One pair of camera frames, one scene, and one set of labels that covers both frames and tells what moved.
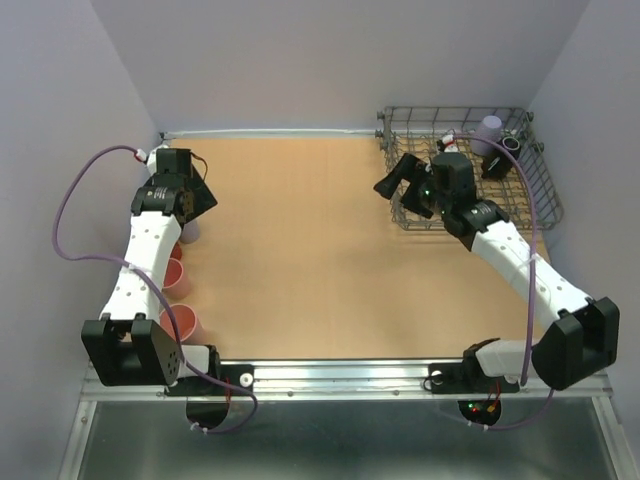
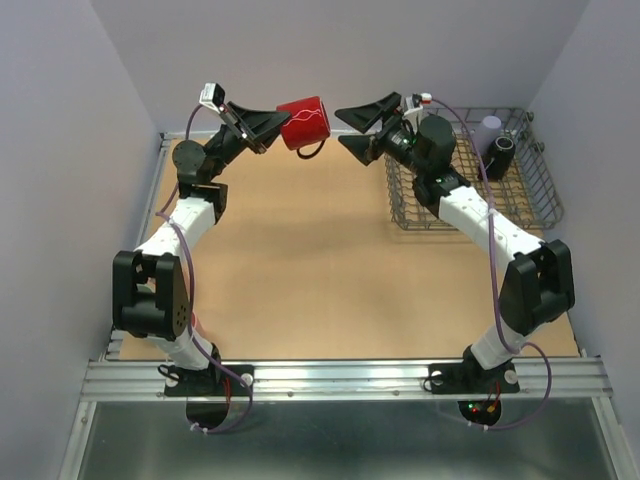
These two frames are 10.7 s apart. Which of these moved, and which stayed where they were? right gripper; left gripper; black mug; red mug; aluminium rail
Moved: red mug; left gripper; right gripper
Stayed: aluminium rail; black mug
